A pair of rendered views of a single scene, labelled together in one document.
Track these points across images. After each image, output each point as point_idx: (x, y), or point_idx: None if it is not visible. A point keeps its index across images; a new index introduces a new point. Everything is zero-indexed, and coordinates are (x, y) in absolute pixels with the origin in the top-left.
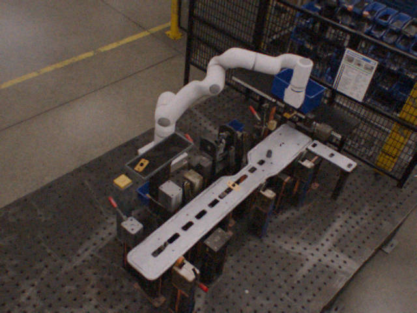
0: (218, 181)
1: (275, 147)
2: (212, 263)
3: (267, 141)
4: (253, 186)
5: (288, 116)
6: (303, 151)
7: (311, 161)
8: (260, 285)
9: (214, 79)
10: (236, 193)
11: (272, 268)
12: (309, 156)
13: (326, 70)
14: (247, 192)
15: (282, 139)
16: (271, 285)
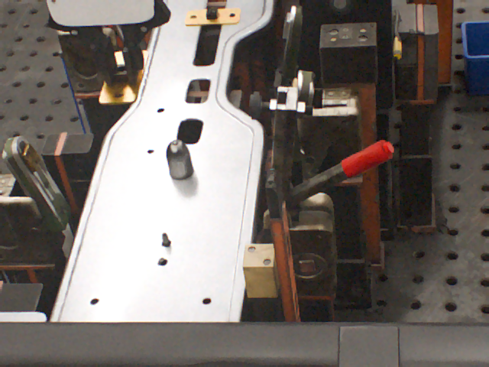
0: (265, 1)
1: (183, 222)
2: None
3: (232, 223)
4: (153, 50)
5: (120, 58)
6: (13, 137)
7: (3, 281)
8: (46, 95)
9: None
10: (185, 7)
11: (35, 138)
12: (22, 300)
13: None
14: (158, 30)
15: (177, 276)
16: (21, 108)
